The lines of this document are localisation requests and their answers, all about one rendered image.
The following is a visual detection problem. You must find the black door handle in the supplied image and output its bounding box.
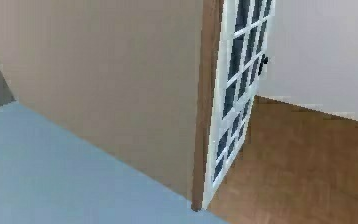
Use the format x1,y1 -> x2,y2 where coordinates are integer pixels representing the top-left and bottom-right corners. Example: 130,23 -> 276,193
257,53 -> 270,77

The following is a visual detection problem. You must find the white glass-paned room door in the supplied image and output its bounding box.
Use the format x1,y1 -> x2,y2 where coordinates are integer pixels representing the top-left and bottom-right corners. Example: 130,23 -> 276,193
201,0 -> 277,210

